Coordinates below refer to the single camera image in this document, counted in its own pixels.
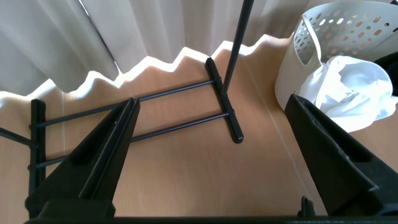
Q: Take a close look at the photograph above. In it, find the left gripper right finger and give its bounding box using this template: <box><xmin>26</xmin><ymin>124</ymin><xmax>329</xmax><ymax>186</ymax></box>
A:
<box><xmin>283</xmin><ymin>93</ymin><xmax>398</xmax><ymax>217</ymax></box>

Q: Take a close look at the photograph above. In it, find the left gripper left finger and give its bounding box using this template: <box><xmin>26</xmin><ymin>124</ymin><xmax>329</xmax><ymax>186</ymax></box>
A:
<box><xmin>24</xmin><ymin>98</ymin><xmax>141</xmax><ymax>218</ymax></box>

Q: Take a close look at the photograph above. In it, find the white laundry basket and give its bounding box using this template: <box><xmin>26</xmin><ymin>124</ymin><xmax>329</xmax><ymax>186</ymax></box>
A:
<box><xmin>275</xmin><ymin>0</ymin><xmax>398</xmax><ymax>111</ymax></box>

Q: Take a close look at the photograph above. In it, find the black clothes rack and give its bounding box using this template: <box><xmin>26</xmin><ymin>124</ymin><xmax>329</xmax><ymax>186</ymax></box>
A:
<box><xmin>0</xmin><ymin>0</ymin><xmax>255</xmax><ymax>218</ymax></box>

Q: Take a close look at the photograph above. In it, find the white garment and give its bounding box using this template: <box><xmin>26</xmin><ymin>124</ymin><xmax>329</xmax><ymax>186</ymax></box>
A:
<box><xmin>298</xmin><ymin>55</ymin><xmax>398</xmax><ymax>134</ymax></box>

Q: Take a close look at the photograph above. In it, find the beige curtain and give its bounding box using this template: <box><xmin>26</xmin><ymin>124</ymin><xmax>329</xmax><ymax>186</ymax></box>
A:
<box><xmin>0</xmin><ymin>0</ymin><xmax>312</xmax><ymax>96</ymax></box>

